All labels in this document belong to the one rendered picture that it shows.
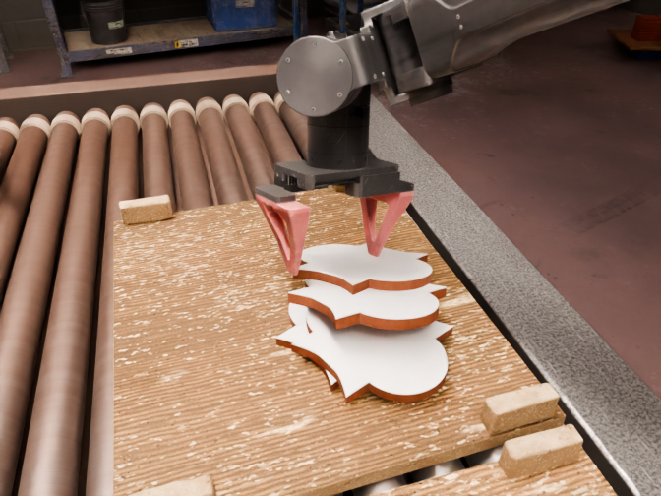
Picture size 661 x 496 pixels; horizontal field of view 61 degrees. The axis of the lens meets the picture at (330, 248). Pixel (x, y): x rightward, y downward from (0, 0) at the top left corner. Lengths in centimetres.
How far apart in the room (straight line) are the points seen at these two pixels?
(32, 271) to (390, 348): 42
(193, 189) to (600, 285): 174
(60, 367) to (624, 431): 50
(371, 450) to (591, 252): 205
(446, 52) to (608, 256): 205
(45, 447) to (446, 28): 44
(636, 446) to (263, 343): 32
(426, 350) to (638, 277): 193
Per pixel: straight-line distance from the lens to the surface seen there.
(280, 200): 49
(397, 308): 48
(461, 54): 43
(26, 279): 70
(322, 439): 46
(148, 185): 84
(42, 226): 79
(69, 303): 65
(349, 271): 53
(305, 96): 43
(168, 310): 58
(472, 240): 71
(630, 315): 219
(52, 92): 115
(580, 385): 57
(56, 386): 57
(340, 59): 42
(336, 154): 50
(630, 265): 243
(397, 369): 48
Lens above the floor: 131
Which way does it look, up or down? 36 degrees down
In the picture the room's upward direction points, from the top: straight up
